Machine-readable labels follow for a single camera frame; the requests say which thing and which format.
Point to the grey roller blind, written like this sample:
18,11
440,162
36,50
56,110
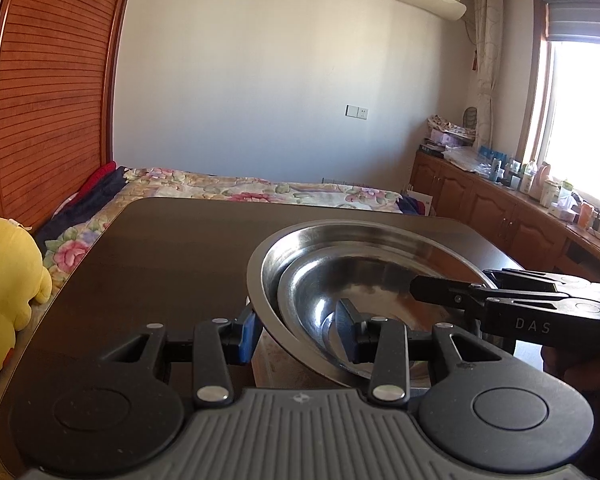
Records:
580,15

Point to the purple box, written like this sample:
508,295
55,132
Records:
450,137

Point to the wooden sliding wardrobe door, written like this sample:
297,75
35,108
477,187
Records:
50,90

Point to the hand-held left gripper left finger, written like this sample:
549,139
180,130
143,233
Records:
250,335

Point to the white wall switch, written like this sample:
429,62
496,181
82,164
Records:
357,111

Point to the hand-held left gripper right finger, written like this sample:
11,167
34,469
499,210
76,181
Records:
346,332

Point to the stack of folded cloth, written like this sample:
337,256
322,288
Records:
447,124

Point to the window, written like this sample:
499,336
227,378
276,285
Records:
585,120

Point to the red cloth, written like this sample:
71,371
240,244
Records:
97,177

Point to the yellow plush toy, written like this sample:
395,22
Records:
5,285

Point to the clear plastic bags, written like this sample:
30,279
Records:
467,159

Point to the floral bedsheet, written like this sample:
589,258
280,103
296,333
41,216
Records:
220,187

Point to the dark woven fan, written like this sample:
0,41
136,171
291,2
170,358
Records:
471,117

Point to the person's right hand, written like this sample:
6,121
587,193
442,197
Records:
580,365

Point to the cream patterned curtain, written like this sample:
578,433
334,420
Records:
487,60

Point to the medium steel bowl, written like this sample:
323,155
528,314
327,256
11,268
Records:
380,275

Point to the navy blue blanket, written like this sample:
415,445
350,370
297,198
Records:
409,205
85,205

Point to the wooden cabinet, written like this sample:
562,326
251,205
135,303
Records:
485,210

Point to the row of toiletry bottles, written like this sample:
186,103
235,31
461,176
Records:
530,180

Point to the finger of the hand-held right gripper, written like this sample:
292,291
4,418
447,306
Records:
525,277
440,290

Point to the white card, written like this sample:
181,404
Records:
420,202

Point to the large steel bowl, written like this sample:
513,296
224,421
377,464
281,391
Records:
350,235

